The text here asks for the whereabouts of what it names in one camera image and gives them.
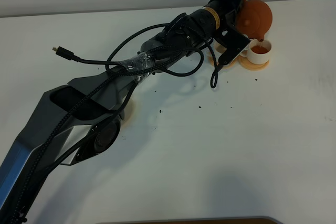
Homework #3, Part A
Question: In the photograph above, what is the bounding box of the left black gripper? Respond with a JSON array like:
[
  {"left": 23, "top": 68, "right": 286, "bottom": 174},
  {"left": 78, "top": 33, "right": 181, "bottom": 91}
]
[{"left": 203, "top": 0, "right": 243, "bottom": 29}]

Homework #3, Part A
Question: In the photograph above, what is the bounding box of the brown clay teapot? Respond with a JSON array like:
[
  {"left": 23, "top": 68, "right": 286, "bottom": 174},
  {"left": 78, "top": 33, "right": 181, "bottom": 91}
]
[{"left": 236, "top": 0, "right": 272, "bottom": 41}]

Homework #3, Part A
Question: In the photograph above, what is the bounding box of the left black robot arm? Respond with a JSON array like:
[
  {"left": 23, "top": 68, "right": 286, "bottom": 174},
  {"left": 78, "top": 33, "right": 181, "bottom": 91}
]
[{"left": 1, "top": 0, "right": 249, "bottom": 223}]

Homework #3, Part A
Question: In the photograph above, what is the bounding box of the left white teacup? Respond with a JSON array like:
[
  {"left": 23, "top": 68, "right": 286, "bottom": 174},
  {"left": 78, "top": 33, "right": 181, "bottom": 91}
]
[{"left": 214, "top": 40, "right": 249, "bottom": 57}]

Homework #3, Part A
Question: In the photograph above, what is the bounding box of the white teacup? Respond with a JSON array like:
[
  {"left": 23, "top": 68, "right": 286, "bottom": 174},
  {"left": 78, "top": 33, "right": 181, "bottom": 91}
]
[
  {"left": 214, "top": 40, "right": 249, "bottom": 57},
  {"left": 246, "top": 39, "right": 272, "bottom": 58}
]

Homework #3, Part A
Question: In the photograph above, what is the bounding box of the right white teacup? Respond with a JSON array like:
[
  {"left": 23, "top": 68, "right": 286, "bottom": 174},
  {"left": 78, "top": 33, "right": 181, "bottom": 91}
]
[{"left": 246, "top": 39, "right": 272, "bottom": 58}]

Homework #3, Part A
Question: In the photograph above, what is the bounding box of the right small wooden coaster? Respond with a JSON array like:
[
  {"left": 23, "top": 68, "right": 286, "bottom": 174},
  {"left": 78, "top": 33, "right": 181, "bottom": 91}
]
[{"left": 238, "top": 52, "right": 269, "bottom": 71}]

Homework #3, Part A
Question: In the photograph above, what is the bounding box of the small wooden coaster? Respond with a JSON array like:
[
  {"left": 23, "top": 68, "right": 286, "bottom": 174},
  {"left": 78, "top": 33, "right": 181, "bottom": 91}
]
[
  {"left": 206, "top": 41, "right": 237, "bottom": 69},
  {"left": 238, "top": 52, "right": 269, "bottom": 71}
]

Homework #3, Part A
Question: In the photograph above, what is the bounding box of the left small wooden coaster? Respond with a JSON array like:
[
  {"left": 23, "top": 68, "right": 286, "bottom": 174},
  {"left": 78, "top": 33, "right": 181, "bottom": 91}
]
[{"left": 206, "top": 41, "right": 237, "bottom": 69}]

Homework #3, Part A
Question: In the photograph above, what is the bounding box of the large round wooden coaster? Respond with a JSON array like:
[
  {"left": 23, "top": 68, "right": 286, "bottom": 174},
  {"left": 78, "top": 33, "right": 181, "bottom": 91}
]
[{"left": 121, "top": 98, "right": 137, "bottom": 127}]

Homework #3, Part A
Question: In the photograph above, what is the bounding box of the dark brown table edge object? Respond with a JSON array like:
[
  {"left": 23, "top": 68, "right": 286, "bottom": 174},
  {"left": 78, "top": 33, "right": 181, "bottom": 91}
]
[{"left": 105, "top": 216, "right": 281, "bottom": 224}]

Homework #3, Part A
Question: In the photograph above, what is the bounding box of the loose black usb cable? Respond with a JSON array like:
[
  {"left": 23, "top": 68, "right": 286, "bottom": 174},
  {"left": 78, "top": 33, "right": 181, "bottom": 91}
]
[{"left": 51, "top": 46, "right": 204, "bottom": 77}]

